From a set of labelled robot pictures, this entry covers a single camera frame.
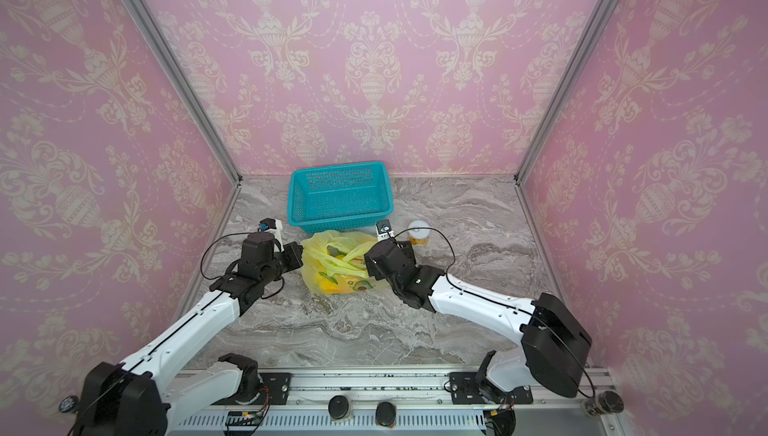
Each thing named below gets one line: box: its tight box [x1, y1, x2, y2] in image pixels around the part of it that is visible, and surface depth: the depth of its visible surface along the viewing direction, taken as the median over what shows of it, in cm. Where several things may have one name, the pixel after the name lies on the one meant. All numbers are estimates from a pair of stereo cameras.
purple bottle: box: [58, 395, 78, 413], surface depth 56 cm
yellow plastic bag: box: [300, 230, 378, 295], surface depth 85 cm
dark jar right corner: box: [583, 390, 625, 416], surface depth 66 cm
